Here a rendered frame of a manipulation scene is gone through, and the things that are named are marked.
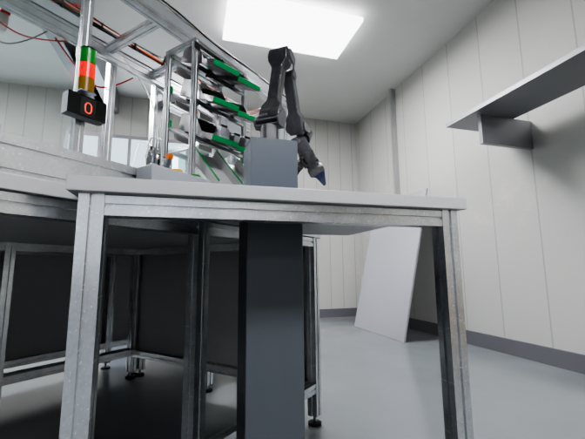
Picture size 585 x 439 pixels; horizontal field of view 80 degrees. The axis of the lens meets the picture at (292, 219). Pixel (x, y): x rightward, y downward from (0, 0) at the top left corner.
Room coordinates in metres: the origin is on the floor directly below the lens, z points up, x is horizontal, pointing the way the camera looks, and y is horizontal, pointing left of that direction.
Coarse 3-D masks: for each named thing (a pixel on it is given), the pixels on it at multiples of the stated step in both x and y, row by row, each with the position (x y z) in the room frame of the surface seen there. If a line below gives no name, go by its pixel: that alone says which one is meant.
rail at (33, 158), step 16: (0, 144) 0.67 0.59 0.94; (16, 144) 0.69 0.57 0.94; (32, 144) 0.71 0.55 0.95; (48, 144) 0.74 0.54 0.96; (0, 160) 0.67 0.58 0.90; (16, 160) 0.69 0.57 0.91; (32, 160) 0.72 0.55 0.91; (48, 160) 0.74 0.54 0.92; (64, 160) 0.78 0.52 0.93; (80, 160) 0.80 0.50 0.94; (96, 160) 0.83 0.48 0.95; (32, 176) 0.72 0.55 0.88; (48, 176) 0.75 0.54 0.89; (64, 176) 0.77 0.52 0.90; (112, 176) 0.87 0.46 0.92; (128, 176) 0.90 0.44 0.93
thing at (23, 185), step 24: (24, 192) 0.65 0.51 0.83; (48, 192) 0.68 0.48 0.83; (0, 216) 0.94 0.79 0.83; (0, 240) 1.68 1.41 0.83; (24, 240) 1.69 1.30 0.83; (48, 240) 1.70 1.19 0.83; (72, 240) 1.71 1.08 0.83; (120, 240) 1.73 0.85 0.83; (144, 240) 1.74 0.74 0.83; (168, 240) 1.76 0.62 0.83; (216, 240) 1.78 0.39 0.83
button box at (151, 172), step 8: (144, 168) 0.90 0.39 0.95; (152, 168) 0.89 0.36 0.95; (160, 168) 0.91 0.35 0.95; (168, 168) 0.93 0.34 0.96; (144, 176) 0.90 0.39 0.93; (152, 176) 0.89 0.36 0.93; (160, 176) 0.91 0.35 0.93; (168, 176) 0.93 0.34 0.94; (176, 176) 0.95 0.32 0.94; (184, 176) 0.98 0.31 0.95; (192, 176) 1.00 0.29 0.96
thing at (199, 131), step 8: (184, 120) 1.45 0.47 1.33; (200, 120) 1.53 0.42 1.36; (184, 128) 1.45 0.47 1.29; (200, 128) 1.37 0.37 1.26; (208, 128) 1.55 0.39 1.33; (200, 136) 1.37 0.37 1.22; (208, 136) 1.33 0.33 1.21; (216, 136) 1.32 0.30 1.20; (224, 144) 1.36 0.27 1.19; (232, 144) 1.39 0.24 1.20
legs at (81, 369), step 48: (96, 240) 0.66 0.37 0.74; (240, 240) 1.06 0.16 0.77; (288, 240) 0.98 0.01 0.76; (96, 288) 0.66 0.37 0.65; (240, 288) 1.04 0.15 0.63; (288, 288) 0.98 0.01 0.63; (96, 336) 0.67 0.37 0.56; (240, 336) 1.03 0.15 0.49; (288, 336) 0.98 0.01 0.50; (96, 384) 0.70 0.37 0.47; (240, 384) 1.02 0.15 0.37; (288, 384) 0.98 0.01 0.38; (240, 432) 1.01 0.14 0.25; (288, 432) 0.98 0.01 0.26
